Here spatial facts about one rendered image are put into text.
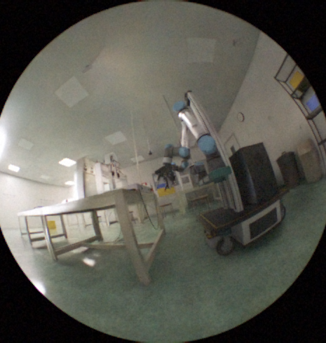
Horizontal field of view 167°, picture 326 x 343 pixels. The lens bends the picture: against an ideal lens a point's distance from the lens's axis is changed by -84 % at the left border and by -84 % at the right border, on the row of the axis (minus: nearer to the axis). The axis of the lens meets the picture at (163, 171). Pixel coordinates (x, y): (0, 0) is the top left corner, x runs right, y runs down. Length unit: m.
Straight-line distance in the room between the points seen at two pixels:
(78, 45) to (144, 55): 1.13
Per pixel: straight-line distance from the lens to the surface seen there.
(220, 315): 0.69
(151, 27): 2.21
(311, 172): 2.44
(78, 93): 2.64
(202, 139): 0.76
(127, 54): 2.24
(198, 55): 2.57
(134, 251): 0.80
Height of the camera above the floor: 0.62
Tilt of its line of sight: 14 degrees up
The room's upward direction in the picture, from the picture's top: 14 degrees counter-clockwise
